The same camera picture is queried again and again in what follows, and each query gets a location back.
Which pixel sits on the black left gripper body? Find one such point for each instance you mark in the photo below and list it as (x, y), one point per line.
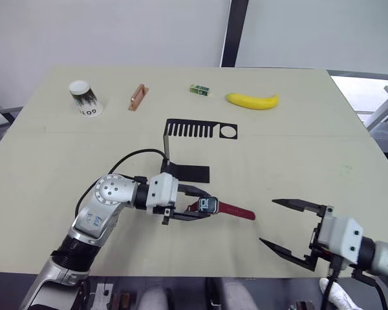
(170, 217)

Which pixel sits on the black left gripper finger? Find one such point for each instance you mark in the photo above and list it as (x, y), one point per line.
(189, 216)
(192, 190)

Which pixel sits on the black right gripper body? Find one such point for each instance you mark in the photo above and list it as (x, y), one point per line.
(315, 242)

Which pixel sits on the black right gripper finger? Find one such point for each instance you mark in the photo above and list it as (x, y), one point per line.
(294, 256)
(302, 205)

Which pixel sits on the black smartwatch body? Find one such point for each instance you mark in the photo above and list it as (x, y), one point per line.
(207, 205)

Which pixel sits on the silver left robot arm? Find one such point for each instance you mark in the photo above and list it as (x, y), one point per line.
(113, 190)

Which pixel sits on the black metal watch stand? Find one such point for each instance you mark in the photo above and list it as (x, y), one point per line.
(194, 172)

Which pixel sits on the white knitted glove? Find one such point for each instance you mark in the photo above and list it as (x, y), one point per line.
(338, 295)

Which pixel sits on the white tape label blue writing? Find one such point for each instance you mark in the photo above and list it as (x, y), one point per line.
(94, 220)

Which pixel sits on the small green box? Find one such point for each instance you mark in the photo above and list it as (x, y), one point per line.
(199, 90)

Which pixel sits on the white power strip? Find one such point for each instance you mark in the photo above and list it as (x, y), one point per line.
(101, 295)

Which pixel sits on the yellow banana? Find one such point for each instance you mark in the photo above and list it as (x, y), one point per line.
(252, 101)

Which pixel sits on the white paper cup forest print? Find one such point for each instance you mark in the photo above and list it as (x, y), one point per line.
(85, 100)

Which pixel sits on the black vertical pillar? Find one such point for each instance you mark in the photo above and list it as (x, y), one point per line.
(234, 32)

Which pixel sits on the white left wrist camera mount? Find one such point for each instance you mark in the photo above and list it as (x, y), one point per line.
(161, 192)

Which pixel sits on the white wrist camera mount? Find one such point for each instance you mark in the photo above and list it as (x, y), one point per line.
(161, 192)
(342, 235)

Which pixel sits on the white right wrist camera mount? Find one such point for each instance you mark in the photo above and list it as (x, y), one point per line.
(342, 235)

